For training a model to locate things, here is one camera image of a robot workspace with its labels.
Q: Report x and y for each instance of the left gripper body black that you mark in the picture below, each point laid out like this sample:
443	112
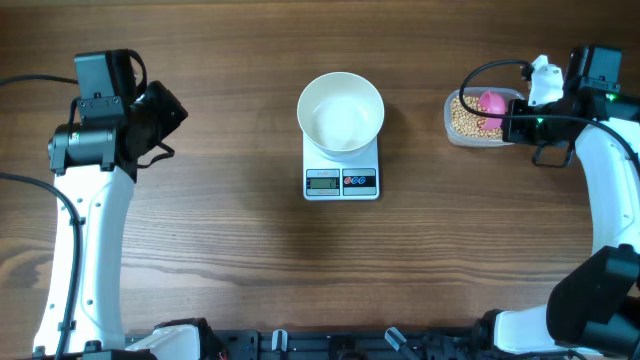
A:
160	112

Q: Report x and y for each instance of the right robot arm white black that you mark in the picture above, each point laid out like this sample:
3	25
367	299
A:
591	311

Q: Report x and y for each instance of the clear plastic container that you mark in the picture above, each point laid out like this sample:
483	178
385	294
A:
471	97

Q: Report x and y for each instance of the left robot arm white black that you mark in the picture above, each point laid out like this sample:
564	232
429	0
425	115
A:
95	162

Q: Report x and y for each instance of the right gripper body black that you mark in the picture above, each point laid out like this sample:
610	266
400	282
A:
533	131

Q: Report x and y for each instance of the white digital kitchen scale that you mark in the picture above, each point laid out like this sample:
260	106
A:
351	177

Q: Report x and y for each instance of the soybeans in container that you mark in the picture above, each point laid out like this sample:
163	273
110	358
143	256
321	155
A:
468	124

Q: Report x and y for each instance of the white bowl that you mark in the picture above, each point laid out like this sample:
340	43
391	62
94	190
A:
340	113

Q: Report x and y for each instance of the pink plastic scoop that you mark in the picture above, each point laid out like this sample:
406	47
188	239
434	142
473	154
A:
492	103

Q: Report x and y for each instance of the black aluminium frame rail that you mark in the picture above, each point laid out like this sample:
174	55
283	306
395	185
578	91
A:
445	344

